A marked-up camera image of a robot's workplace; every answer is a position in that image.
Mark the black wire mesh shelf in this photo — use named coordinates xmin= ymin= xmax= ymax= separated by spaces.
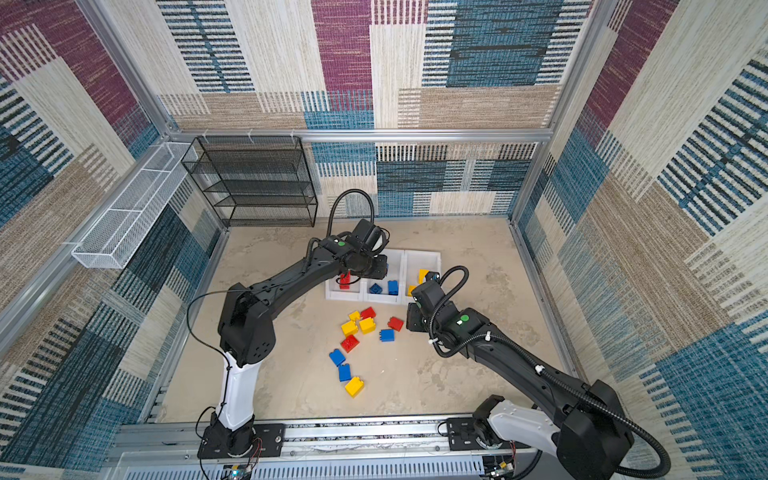
xmin=181 ymin=136 xmax=318 ymax=228

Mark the middle white plastic bin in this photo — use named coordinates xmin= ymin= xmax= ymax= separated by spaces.
xmin=363 ymin=249 xmax=406 ymax=305

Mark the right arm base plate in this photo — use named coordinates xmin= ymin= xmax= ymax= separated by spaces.
xmin=438 ymin=416 xmax=529 ymax=452

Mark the yellow lego bottom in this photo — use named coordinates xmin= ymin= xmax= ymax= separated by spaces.
xmin=345 ymin=376 xmax=364 ymax=398

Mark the white wire mesh basket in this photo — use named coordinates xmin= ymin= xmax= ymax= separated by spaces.
xmin=72 ymin=142 xmax=189 ymax=270

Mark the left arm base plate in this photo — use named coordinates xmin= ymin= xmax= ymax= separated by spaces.
xmin=197 ymin=421 xmax=286 ymax=460

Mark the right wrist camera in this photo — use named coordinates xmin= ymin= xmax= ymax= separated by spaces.
xmin=424 ymin=271 xmax=441 ymax=283

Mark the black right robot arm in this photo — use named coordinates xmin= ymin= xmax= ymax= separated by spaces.
xmin=412 ymin=272 xmax=672 ymax=479

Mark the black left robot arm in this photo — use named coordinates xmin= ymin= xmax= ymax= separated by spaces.
xmin=195 ymin=188 xmax=390 ymax=461

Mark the long red lego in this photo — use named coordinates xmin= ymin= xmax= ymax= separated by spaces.
xmin=337 ymin=273 xmax=351 ymax=290

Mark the white plastic bin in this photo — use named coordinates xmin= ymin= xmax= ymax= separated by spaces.
xmin=363 ymin=249 xmax=406 ymax=305
xmin=402 ymin=250 xmax=443 ymax=304
xmin=325 ymin=241 xmax=367 ymax=301

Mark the left white plastic bin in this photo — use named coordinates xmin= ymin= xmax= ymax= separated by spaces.
xmin=325 ymin=241 xmax=367 ymax=301

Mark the right white plastic bin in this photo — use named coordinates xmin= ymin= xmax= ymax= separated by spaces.
xmin=402 ymin=250 xmax=443 ymax=304

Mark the aluminium front rail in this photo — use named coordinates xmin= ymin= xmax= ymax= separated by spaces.
xmin=101 ymin=410 xmax=631 ymax=480

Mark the red lego top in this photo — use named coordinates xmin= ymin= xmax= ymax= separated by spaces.
xmin=360 ymin=307 xmax=376 ymax=320

